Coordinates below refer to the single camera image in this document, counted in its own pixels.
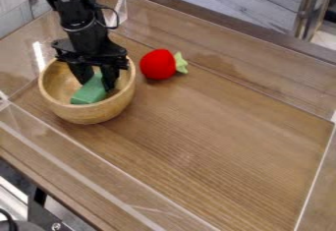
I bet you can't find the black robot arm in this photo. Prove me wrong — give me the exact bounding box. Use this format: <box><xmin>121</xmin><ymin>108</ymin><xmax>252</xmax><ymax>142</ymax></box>
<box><xmin>45</xmin><ymin>0</ymin><xmax>128</xmax><ymax>91</ymax></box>

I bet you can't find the wooden brown bowl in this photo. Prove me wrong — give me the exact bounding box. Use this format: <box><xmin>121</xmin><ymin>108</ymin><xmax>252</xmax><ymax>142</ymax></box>
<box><xmin>39</xmin><ymin>59</ymin><xmax>136</xmax><ymax>125</ymax></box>

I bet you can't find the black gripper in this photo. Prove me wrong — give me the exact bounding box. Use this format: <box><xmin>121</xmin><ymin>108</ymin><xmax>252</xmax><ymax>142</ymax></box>
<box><xmin>51</xmin><ymin>25</ymin><xmax>128</xmax><ymax>91</ymax></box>

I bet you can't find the green rectangular block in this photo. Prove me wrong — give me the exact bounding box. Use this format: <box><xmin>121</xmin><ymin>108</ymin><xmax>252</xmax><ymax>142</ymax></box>
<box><xmin>69</xmin><ymin>72</ymin><xmax>108</xmax><ymax>104</ymax></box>

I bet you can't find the black table clamp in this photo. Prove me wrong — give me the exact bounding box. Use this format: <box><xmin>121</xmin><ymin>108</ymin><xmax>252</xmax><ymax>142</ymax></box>
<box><xmin>28</xmin><ymin>188</ymin><xmax>73</xmax><ymax>231</ymax></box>

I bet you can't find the metal table leg background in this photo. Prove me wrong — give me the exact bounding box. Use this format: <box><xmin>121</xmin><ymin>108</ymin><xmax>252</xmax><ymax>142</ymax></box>
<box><xmin>293</xmin><ymin>0</ymin><xmax>331</xmax><ymax>41</ymax></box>

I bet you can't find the black cable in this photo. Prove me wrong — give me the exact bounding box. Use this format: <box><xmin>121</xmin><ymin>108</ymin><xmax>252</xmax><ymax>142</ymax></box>
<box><xmin>0</xmin><ymin>206</ymin><xmax>21</xmax><ymax>231</ymax></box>

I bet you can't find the clear acrylic corner bracket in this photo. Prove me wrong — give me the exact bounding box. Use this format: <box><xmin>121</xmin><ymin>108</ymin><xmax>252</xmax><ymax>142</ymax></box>
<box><xmin>104</xmin><ymin>0</ymin><xmax>127</xmax><ymax>28</ymax></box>

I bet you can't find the red plush strawberry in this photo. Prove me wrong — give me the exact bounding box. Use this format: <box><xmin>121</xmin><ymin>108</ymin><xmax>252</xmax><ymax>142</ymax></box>
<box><xmin>139</xmin><ymin>49</ymin><xmax>189</xmax><ymax>80</ymax></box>

